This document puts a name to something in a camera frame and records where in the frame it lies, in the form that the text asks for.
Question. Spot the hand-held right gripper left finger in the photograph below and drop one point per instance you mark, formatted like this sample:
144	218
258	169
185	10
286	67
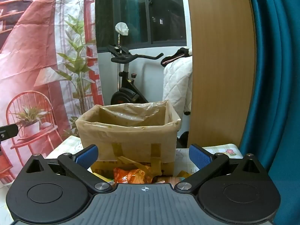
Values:
87	155

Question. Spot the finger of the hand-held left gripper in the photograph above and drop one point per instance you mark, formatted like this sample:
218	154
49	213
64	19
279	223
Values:
9	131

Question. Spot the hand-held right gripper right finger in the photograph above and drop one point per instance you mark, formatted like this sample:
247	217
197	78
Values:
198	156

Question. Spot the plastic-lined cardboard box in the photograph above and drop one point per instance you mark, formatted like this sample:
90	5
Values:
131	140

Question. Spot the orange chips packet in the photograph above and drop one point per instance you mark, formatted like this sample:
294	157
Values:
131	175

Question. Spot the yellow snack packet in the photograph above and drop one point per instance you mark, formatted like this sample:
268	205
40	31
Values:
185	175

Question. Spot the yellow-green snack packet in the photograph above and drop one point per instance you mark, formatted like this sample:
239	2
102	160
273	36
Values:
103	178

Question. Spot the white quilted blanket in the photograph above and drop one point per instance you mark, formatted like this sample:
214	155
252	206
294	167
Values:
175	84

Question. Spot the black exercise bike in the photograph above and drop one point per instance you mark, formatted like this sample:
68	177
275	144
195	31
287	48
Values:
125	84

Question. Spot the printed red backdrop cloth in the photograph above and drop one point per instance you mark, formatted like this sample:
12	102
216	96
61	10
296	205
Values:
35	51

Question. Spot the wooden board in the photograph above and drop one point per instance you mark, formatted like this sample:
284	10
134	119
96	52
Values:
220	63

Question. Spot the black garment with pink hanger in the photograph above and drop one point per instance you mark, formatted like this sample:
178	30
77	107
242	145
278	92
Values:
182	52

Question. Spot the teal curtain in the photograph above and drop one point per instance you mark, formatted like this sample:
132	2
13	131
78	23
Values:
276	75

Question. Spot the white cloth on pole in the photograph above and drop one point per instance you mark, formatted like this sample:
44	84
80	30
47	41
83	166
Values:
122	29

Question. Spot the dark glass window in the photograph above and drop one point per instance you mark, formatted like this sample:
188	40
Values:
140	11

